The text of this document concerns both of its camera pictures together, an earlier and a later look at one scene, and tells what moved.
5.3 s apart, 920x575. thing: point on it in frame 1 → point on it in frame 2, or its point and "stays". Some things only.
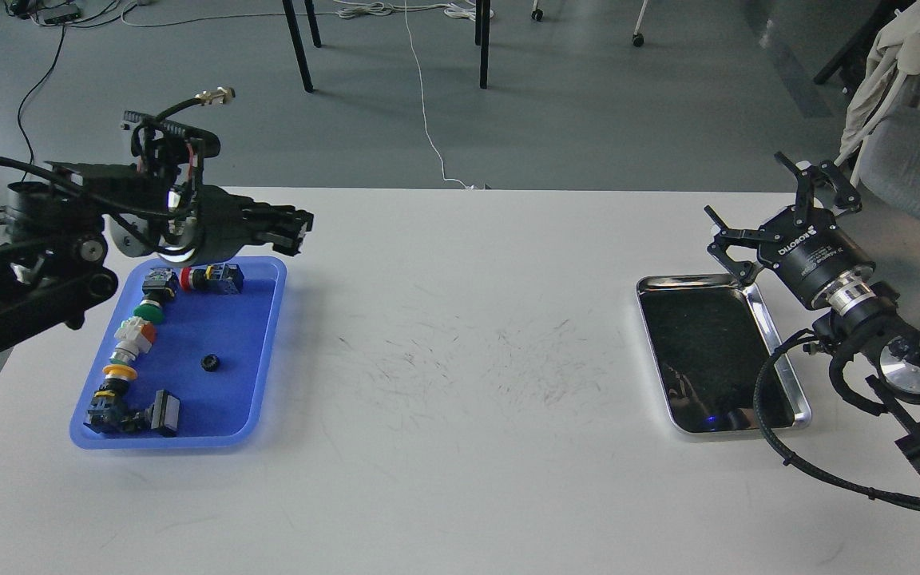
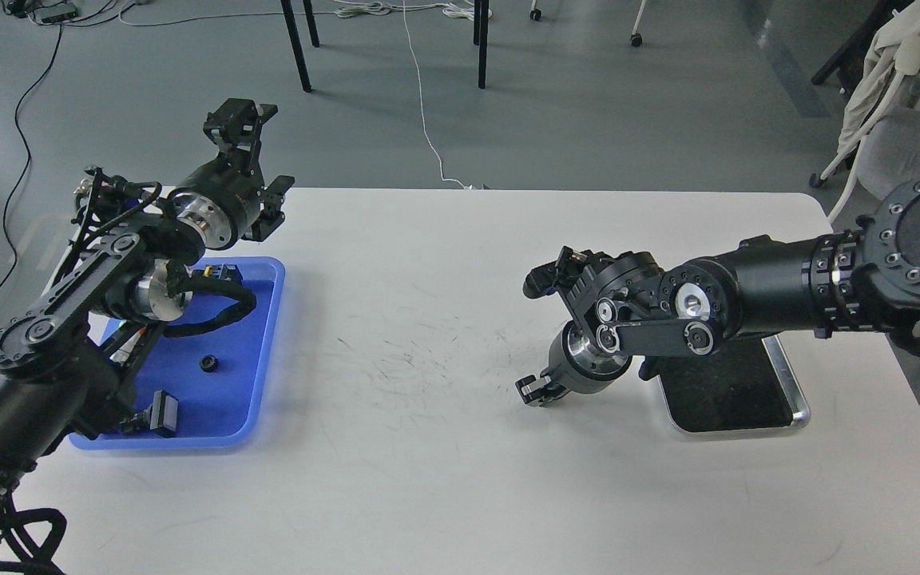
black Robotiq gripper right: [808, 250] → [574, 366]
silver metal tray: [709, 337] stays
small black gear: [209, 362] stays
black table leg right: [482, 13] stays
